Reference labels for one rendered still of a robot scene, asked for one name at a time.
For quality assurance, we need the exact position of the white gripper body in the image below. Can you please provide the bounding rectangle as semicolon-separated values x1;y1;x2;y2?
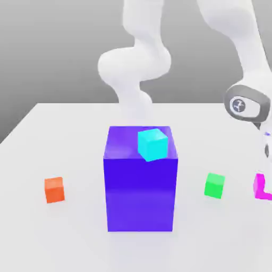
260;159;272;193

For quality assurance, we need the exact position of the small magenta cube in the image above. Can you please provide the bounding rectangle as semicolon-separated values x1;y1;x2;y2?
252;173;272;201

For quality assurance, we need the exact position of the small green cube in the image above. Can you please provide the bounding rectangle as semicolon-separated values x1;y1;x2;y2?
203;172;226;200

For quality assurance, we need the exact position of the small cyan cube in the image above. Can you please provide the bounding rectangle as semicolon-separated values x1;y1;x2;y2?
137;128;169;163

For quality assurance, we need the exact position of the small orange cube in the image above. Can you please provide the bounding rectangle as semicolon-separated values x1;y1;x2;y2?
44;176;65;204

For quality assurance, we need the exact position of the large blue box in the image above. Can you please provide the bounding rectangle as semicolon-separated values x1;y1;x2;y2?
103;125;179;233

